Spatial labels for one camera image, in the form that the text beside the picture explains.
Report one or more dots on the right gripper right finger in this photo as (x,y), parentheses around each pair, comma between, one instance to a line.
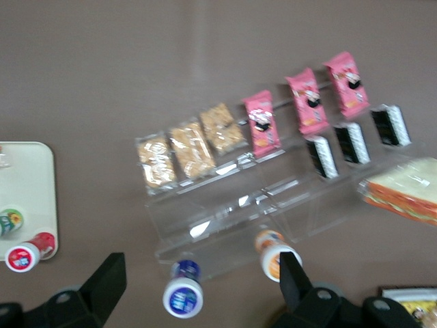
(307,304)

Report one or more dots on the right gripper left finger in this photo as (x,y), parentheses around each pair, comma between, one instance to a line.
(92,300)

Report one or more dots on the green gum bottle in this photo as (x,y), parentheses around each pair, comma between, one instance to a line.
(12,222)

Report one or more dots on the orange gum bottle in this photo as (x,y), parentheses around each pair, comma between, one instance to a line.
(269,253)

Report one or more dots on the red gum bottle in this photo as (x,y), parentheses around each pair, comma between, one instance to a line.
(22,257)

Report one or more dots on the blue gum bottle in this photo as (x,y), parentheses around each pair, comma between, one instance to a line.
(182,297)

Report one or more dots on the white rectangular tray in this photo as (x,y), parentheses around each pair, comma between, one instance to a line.
(403,292)

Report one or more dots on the beige plastic serving tray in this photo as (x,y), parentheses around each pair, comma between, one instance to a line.
(30,177)

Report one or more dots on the clear acrylic stepped display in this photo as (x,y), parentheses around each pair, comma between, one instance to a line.
(239,218)

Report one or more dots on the yellow snack packet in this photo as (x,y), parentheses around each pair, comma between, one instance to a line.
(420,311)

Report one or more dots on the small black chocolate box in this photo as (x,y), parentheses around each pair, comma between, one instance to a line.
(351,143)
(322,158)
(391,125)

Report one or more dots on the wrapped triangle sandwich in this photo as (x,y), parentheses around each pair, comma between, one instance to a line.
(403,191)

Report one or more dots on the clear puffed rice snack packet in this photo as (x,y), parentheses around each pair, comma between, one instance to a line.
(222,128)
(155,164)
(191,150)

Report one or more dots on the pink cartoon snack packet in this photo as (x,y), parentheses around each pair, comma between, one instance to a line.
(346,85)
(262,123)
(307,100)

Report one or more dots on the brown table cover sheet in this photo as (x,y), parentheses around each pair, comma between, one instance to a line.
(102,85)

